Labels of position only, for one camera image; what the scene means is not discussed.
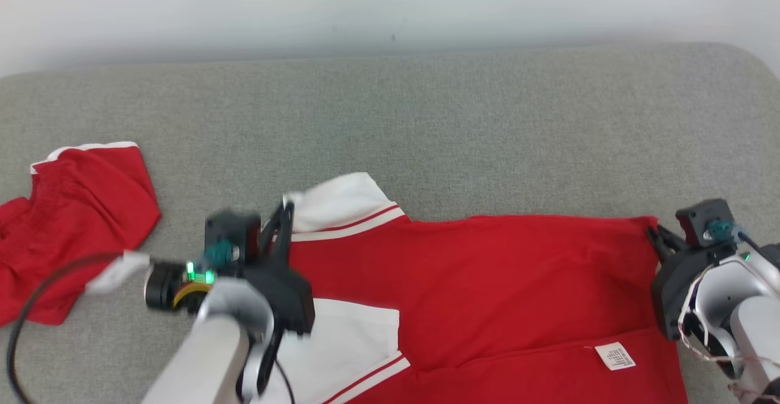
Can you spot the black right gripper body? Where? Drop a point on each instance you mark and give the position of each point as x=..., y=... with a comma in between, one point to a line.
x=673, y=288

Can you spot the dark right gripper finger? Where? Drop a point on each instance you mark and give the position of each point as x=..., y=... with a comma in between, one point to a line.
x=662, y=255
x=667, y=241

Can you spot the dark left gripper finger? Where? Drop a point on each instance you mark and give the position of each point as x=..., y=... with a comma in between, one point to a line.
x=269, y=251
x=285, y=239

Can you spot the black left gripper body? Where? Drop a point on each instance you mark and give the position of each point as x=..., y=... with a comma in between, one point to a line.
x=292, y=300

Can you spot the red and white jersey shirt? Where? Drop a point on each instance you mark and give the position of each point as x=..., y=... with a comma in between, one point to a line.
x=518, y=288

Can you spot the red shorts with white trim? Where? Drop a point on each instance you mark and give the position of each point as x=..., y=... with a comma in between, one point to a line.
x=79, y=209

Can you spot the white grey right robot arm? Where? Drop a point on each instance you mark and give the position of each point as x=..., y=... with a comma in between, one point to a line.
x=749, y=325

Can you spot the grey fabric sofa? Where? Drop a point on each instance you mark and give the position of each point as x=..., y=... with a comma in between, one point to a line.
x=426, y=124

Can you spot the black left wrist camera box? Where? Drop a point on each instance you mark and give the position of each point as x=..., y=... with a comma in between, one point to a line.
x=234, y=230

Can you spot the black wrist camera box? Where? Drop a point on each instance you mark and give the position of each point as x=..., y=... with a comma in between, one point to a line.
x=701, y=215
x=234, y=230

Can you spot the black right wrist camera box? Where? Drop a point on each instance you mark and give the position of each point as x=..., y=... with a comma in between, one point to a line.
x=701, y=215

